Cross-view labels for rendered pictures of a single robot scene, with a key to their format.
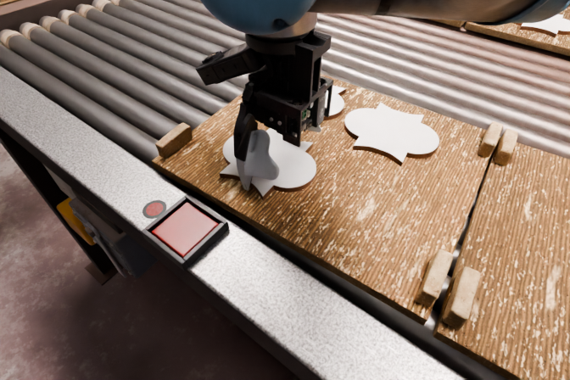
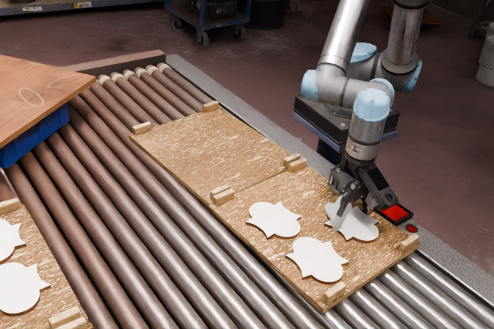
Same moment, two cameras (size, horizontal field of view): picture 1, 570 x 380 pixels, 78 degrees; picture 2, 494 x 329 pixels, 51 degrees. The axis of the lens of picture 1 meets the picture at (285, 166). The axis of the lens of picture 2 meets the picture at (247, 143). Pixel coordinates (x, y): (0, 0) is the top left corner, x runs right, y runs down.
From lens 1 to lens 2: 150 cm
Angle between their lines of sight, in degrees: 102
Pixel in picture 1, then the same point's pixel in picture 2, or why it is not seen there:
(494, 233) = (259, 173)
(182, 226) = (394, 211)
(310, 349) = not seen: hidden behind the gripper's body
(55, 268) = not seen: outside the picture
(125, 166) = (437, 255)
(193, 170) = (394, 230)
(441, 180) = (264, 194)
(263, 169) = not seen: hidden behind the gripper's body
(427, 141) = (258, 206)
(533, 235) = (244, 169)
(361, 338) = (325, 172)
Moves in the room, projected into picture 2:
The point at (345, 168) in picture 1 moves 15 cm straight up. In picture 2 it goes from (309, 211) to (318, 164)
